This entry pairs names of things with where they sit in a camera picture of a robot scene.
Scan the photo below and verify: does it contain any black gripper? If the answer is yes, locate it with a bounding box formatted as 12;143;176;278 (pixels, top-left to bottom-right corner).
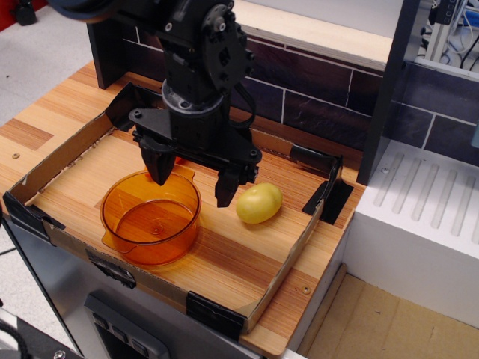
129;108;262;208

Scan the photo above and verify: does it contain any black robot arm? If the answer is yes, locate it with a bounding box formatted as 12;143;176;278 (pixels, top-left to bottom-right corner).
52;1;262;208

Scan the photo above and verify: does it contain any orange transparent plastic pot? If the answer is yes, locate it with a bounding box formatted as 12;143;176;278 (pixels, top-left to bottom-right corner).
100;165;201;266

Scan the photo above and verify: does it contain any cardboard fence with black tape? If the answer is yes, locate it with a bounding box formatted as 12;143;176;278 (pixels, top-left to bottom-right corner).
4;84;352;340

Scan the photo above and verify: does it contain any yellow toy potato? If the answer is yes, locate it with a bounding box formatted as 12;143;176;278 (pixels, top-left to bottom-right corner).
236;183;283;224

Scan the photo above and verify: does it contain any toy oven control panel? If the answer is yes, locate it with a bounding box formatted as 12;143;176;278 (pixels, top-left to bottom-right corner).
85;295;171;359

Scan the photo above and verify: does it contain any white toy sink drainboard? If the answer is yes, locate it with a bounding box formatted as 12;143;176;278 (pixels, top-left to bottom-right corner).
343;141;478;326

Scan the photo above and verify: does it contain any dark grey vertical post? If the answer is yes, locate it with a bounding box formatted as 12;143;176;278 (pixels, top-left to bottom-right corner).
357;1;429;185

